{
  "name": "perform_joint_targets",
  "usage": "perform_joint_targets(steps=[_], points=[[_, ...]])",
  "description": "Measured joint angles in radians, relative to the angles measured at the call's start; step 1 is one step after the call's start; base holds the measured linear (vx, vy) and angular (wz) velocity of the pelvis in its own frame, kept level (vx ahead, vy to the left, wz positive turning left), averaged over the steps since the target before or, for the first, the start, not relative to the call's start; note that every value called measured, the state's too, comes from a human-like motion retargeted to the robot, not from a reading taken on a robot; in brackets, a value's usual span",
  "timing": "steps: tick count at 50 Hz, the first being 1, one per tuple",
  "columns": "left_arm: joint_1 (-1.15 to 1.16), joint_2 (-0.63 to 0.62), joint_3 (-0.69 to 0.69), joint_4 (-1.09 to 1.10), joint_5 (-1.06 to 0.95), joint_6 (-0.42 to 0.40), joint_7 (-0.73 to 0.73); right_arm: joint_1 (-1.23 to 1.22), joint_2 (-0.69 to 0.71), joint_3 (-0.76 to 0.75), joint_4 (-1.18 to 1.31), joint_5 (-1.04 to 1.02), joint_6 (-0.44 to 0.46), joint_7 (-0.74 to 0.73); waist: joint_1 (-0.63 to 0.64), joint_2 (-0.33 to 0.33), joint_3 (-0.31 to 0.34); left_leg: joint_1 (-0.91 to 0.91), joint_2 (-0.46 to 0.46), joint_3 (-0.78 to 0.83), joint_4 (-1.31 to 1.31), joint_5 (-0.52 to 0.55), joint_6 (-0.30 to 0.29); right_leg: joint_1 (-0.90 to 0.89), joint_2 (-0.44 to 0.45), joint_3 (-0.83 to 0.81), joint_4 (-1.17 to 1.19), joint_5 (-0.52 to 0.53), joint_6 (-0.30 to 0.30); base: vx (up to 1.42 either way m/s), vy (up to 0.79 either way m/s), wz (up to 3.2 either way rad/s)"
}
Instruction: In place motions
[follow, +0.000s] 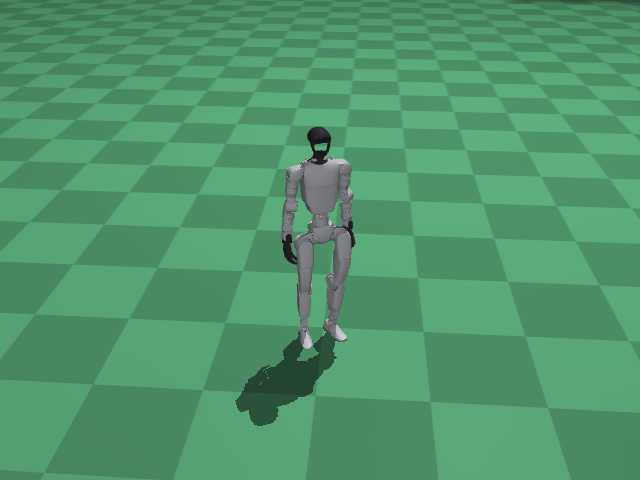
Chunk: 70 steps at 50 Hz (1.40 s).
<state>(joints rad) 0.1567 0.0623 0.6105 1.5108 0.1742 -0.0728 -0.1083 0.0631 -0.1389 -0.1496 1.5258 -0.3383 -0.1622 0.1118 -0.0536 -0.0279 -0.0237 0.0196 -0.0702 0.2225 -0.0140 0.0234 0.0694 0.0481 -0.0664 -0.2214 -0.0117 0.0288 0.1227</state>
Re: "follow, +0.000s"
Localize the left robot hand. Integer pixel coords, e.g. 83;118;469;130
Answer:
342;220;355;249

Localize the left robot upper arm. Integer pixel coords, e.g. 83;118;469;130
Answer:
335;159;354;203

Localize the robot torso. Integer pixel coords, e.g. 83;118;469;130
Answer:
300;155;340;244

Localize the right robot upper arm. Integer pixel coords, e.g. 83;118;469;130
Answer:
285;164;304;212

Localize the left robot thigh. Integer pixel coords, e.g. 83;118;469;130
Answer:
325;226;351;289

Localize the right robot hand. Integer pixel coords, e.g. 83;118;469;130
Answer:
282;234;297;264

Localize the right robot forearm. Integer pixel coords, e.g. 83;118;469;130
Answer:
281;201;295;241

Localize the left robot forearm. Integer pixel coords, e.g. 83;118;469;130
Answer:
340;190;353;228

